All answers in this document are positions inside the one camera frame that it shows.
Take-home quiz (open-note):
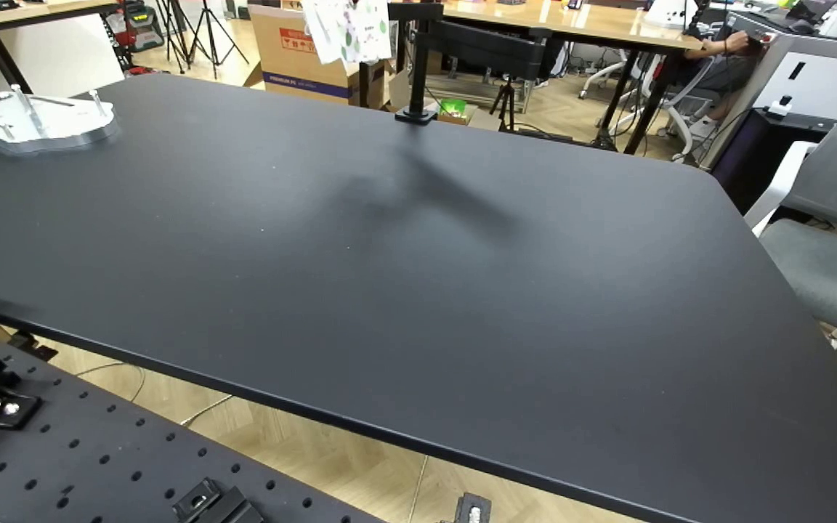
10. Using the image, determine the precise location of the white cloth with green prints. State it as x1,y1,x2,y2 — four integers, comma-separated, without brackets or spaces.
302,0,395,65

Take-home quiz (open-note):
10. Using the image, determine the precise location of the small black tripod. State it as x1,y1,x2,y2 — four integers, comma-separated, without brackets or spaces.
490,78,522,133

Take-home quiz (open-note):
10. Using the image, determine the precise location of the cardboard box with blue stripe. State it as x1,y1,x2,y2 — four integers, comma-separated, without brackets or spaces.
247,4,363,107

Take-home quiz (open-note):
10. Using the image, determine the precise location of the wooden table with black legs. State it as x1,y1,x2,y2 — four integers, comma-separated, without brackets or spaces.
389,0,707,155

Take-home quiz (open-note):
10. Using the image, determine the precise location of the white office chair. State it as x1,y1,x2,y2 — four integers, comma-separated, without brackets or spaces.
580,52,719,163

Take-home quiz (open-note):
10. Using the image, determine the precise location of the group of black tripods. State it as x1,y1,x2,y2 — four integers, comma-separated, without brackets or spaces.
153,0,250,80

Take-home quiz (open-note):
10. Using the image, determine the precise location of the red and green tool case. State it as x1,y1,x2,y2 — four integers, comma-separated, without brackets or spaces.
105,1,166,53

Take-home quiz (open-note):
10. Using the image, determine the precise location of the clear acrylic plate with posts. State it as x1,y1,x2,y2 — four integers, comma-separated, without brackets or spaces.
0,84,121,155

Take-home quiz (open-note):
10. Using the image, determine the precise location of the grey office chair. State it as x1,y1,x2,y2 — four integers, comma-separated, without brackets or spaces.
743,97,837,350

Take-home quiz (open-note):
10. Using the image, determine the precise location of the white and grey cabinet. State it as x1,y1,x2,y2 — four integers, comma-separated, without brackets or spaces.
700,12,837,172

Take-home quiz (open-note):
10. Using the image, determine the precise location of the white cable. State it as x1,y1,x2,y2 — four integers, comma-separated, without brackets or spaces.
73,361,235,427

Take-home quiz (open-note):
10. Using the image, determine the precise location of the black clamp bracket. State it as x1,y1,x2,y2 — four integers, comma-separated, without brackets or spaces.
171,477,265,523

